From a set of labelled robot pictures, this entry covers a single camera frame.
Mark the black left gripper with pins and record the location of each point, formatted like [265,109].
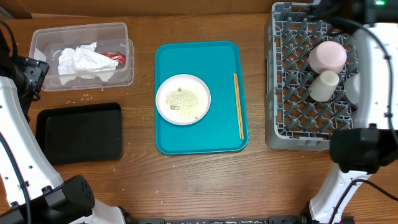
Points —
[37,71]

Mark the white napkin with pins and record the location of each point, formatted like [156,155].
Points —
[84,62]

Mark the red snack wrapper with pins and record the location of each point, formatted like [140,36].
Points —
[116,57]

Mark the large white plate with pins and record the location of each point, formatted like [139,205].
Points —
[183,99]

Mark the wooden chopstick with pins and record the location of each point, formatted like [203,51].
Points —
[237,105]

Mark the cream cup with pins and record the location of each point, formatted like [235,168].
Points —
[324,85]

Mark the small pink bowl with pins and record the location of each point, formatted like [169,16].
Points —
[328,55]

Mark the grey bowl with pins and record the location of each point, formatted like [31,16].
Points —
[352,89]

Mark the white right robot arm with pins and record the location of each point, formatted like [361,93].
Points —
[358,153]

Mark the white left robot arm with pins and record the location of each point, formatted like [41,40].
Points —
[34,189]

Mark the clear plastic waste bin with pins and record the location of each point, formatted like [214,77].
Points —
[47,45]

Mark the grey dishwasher rack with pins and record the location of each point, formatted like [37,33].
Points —
[294,120]

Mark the black tray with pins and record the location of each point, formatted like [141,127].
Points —
[80,133]

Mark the teal serving tray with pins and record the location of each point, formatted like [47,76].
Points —
[225,126]

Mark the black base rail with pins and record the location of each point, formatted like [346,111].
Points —
[289,219]

